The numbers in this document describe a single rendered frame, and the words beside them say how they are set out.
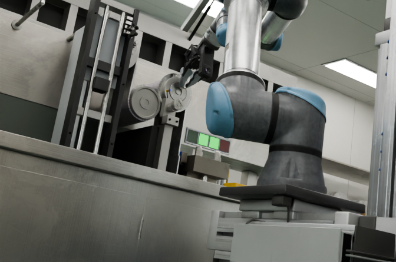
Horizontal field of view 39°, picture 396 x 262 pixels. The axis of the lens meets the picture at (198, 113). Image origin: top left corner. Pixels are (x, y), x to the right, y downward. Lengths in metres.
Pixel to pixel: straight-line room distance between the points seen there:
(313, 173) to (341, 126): 5.53
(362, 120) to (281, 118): 5.82
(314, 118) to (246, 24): 0.30
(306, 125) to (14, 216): 0.79
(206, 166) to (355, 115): 4.93
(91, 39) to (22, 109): 0.50
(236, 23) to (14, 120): 1.09
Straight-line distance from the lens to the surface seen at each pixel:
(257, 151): 2.74
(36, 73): 2.25
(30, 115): 2.21
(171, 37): 2.56
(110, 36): 1.91
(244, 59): 1.30
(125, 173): 1.65
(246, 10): 1.41
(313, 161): 1.22
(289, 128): 1.22
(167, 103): 2.04
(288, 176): 1.19
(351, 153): 6.80
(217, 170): 2.13
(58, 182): 1.60
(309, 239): 0.91
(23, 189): 1.56
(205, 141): 2.55
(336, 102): 6.72
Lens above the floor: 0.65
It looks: 15 degrees up
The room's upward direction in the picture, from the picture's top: 9 degrees clockwise
